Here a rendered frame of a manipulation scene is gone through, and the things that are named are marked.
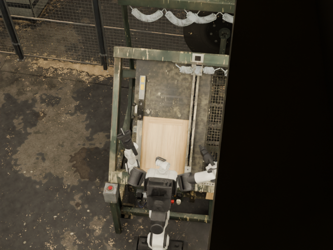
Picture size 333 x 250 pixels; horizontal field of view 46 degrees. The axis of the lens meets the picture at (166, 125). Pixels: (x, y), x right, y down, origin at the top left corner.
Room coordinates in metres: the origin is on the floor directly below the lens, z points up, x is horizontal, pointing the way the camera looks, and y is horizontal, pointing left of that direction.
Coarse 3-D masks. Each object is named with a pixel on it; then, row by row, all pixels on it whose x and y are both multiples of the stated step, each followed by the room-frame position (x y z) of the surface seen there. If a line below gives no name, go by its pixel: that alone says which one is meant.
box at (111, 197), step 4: (108, 184) 1.93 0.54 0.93; (112, 184) 1.93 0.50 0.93; (116, 184) 1.93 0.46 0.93; (104, 188) 1.88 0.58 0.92; (108, 188) 1.88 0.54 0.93; (112, 188) 1.88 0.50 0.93; (116, 188) 1.88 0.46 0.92; (104, 192) 1.83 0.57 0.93; (108, 192) 1.84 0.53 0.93; (112, 192) 1.84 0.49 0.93; (116, 192) 1.86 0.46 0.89; (104, 196) 1.83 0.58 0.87; (108, 196) 1.82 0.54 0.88; (112, 196) 1.82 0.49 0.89; (116, 196) 1.84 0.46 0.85; (108, 200) 1.82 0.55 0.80; (112, 200) 1.82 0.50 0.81; (116, 200) 1.82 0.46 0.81
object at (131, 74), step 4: (124, 72) 2.74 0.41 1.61; (128, 72) 2.74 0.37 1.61; (132, 72) 2.74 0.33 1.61; (124, 76) 2.72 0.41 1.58; (128, 76) 2.72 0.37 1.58; (132, 76) 2.72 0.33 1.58; (216, 76) 2.72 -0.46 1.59; (132, 80) 2.71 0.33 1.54; (216, 80) 2.66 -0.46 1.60; (224, 80) 2.66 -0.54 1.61; (132, 84) 2.69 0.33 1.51; (132, 88) 2.67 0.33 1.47; (132, 92) 2.66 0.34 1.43; (128, 96) 2.61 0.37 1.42; (128, 100) 2.59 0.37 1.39; (128, 104) 2.56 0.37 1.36; (128, 108) 2.54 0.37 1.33; (128, 112) 2.52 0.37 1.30; (128, 116) 2.49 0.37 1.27; (128, 120) 2.47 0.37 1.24; (128, 124) 2.44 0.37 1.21; (128, 128) 2.41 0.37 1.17; (120, 140) 2.33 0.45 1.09; (212, 144) 2.28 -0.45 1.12; (212, 148) 2.25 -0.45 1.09; (216, 148) 2.25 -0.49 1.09
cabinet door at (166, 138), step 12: (144, 120) 2.41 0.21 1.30; (156, 120) 2.41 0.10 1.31; (168, 120) 2.40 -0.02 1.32; (180, 120) 2.40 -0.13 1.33; (144, 132) 2.34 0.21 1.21; (156, 132) 2.33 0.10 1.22; (168, 132) 2.33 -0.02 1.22; (180, 132) 2.32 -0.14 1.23; (144, 144) 2.26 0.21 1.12; (156, 144) 2.26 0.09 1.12; (168, 144) 2.26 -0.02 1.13; (180, 144) 2.25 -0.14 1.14; (144, 156) 2.19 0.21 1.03; (156, 156) 2.18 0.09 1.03; (168, 156) 2.18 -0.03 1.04; (180, 156) 2.18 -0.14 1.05; (144, 168) 2.11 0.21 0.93; (156, 168) 2.11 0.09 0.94; (180, 168) 2.10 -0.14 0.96
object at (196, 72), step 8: (192, 56) 2.70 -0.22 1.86; (192, 64) 2.65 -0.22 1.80; (192, 72) 2.60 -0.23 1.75; (200, 72) 2.60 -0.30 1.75; (192, 88) 2.55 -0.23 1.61; (192, 96) 2.50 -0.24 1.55; (192, 104) 2.45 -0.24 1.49; (192, 112) 2.43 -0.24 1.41; (192, 120) 2.36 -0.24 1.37; (192, 128) 2.31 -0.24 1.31; (192, 136) 2.26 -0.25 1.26; (192, 144) 2.21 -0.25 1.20; (184, 168) 2.09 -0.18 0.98
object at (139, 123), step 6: (144, 84) 2.61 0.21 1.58; (144, 90) 2.58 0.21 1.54; (144, 96) 2.55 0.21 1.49; (138, 120) 2.40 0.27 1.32; (138, 126) 2.36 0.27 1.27; (138, 132) 2.32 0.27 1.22; (138, 138) 2.29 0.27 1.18; (138, 144) 2.25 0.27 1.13; (138, 150) 2.21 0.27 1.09; (138, 156) 2.18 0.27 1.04
